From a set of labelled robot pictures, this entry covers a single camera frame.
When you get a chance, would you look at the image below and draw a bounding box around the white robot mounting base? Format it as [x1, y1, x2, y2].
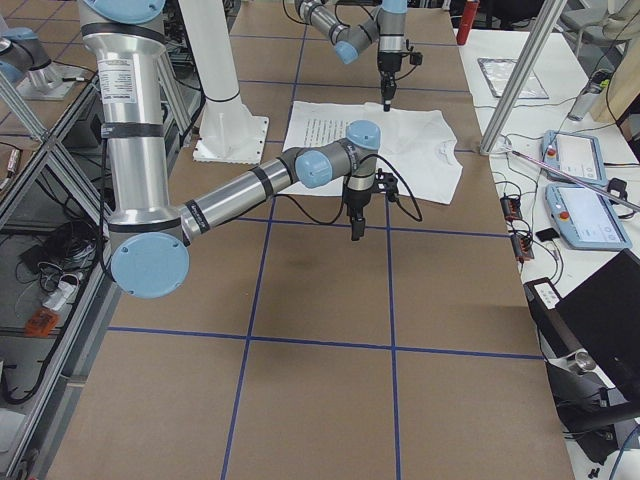
[179, 0, 269, 164]

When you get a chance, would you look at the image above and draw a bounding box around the silver foil tray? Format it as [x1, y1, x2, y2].
[476, 57, 549, 100]

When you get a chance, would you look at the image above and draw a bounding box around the lower teach pendant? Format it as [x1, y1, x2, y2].
[545, 183, 632, 251]

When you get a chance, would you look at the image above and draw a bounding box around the teach pendant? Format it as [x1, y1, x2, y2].
[545, 183, 632, 251]
[541, 130, 607, 186]

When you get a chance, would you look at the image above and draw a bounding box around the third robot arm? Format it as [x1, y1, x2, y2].
[1, 16, 413, 111]

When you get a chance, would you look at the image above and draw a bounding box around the aluminium frame post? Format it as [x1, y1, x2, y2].
[479, 0, 567, 155]

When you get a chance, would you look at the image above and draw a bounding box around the red bottle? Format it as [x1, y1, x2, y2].
[456, 0, 480, 46]

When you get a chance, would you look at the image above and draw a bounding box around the grey water bottle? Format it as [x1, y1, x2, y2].
[568, 82, 603, 121]

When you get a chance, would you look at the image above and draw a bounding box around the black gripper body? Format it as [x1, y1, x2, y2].
[343, 188, 371, 220]
[377, 51, 404, 86]

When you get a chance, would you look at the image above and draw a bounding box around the white long-sleeve printed shirt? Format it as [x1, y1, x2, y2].
[283, 101, 463, 205]

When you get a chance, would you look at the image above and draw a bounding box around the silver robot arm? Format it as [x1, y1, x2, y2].
[78, 1, 381, 299]
[294, 0, 413, 112]

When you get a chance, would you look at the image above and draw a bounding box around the orange device on floor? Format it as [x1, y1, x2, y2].
[24, 308, 59, 338]

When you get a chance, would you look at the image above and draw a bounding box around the black laptop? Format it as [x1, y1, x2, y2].
[524, 249, 639, 400]

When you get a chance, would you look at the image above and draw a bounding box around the upper teach pendant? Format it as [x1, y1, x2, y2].
[541, 130, 607, 186]

